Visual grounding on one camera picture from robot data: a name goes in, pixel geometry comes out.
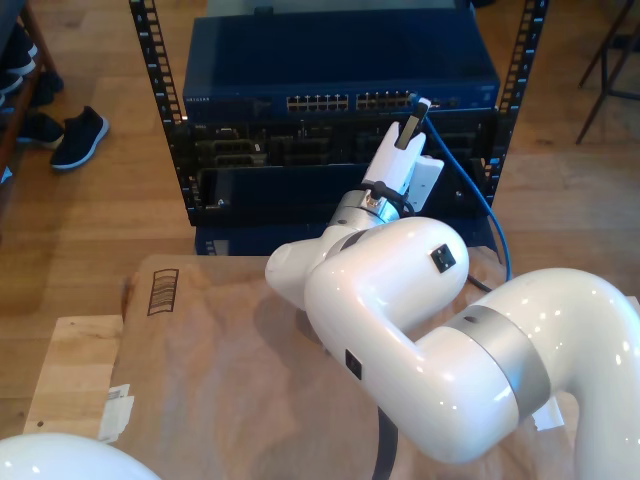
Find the blue network cable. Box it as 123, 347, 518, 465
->
408, 91, 514, 282

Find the black rack tray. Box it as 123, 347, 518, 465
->
192, 159, 494, 227

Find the black server unit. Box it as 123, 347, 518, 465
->
169, 117, 512, 169

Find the dark metal chair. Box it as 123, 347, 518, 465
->
574, 0, 640, 146

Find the white paper label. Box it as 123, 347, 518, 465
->
530, 397, 566, 431

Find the dark sneaker white sole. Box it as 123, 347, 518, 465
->
14, 112, 66, 150
49, 104, 111, 171

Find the brown wooden furniture leg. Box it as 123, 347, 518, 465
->
18, 0, 57, 76

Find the white barcode label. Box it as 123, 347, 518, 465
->
96, 383, 135, 446

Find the dark shoe white stripe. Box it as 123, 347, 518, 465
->
0, 69, 25, 107
0, 22, 39, 76

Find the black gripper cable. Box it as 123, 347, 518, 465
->
372, 180, 416, 217

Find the blue network switch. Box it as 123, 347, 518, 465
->
182, 12, 501, 121

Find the black perforated rack post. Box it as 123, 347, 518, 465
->
485, 0, 550, 201
128, 0, 201, 226

